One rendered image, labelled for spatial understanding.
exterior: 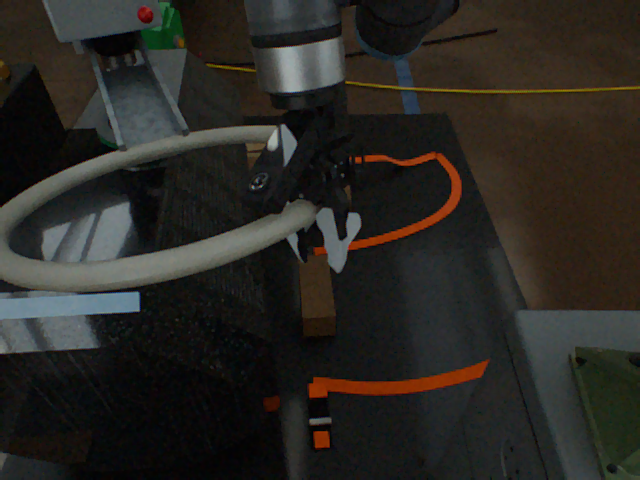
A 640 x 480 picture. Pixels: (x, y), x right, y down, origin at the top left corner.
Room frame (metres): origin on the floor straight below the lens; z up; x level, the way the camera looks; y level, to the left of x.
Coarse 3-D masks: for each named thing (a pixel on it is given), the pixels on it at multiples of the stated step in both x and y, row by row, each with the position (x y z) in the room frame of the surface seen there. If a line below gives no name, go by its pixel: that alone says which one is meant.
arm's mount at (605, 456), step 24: (576, 360) 0.39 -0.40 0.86; (600, 360) 0.35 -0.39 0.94; (624, 360) 0.34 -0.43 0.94; (576, 384) 0.35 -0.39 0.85; (600, 384) 0.32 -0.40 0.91; (624, 384) 0.30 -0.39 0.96; (600, 408) 0.30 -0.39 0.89; (624, 408) 0.27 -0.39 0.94; (600, 432) 0.27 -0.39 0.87; (624, 432) 0.25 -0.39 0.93; (600, 456) 0.24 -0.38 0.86; (624, 456) 0.23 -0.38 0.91
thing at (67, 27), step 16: (48, 0) 0.99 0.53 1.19; (64, 0) 1.00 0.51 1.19; (80, 0) 1.01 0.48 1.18; (96, 0) 1.02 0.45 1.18; (112, 0) 1.04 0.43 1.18; (128, 0) 1.05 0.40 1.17; (144, 0) 1.06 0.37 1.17; (48, 16) 0.99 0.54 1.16; (64, 16) 0.99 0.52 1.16; (80, 16) 1.01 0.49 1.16; (96, 16) 1.02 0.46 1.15; (112, 16) 1.03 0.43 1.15; (128, 16) 1.05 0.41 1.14; (160, 16) 1.08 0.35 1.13; (64, 32) 0.99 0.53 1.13; (80, 32) 1.00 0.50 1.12; (96, 32) 1.01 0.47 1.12; (112, 32) 1.03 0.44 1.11; (128, 32) 1.10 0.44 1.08
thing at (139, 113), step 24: (144, 48) 1.03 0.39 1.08; (96, 72) 0.92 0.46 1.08; (120, 72) 1.01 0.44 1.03; (144, 72) 1.01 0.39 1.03; (120, 96) 0.91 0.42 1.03; (144, 96) 0.91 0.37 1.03; (168, 96) 0.84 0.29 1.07; (120, 120) 0.82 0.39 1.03; (144, 120) 0.82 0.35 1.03; (168, 120) 0.82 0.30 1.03; (120, 144) 0.68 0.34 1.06
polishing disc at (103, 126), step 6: (102, 114) 1.13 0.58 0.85; (96, 120) 1.10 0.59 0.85; (102, 120) 1.11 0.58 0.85; (108, 120) 1.11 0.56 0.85; (96, 126) 1.08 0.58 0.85; (102, 126) 1.08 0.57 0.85; (108, 126) 1.08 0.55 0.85; (102, 132) 1.05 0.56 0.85; (108, 132) 1.05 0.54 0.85; (108, 138) 1.02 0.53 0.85; (114, 138) 1.02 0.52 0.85
